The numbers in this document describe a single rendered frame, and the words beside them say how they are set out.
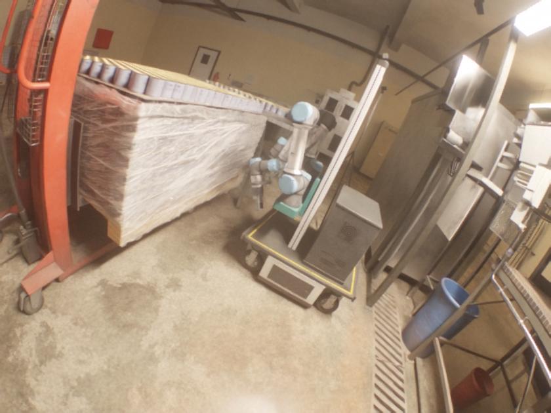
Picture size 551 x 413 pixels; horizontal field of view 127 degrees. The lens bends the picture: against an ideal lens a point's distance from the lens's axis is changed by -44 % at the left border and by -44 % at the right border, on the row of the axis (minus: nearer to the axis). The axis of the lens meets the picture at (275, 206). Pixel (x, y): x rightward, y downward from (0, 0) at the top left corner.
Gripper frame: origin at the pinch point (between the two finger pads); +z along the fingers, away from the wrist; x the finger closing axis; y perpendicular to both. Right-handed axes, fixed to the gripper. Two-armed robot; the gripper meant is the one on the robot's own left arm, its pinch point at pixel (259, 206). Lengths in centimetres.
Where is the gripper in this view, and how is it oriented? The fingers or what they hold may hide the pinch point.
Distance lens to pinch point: 161.5
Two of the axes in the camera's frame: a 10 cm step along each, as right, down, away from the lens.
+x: -1.6, 1.6, -9.7
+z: 0.8, 9.8, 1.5
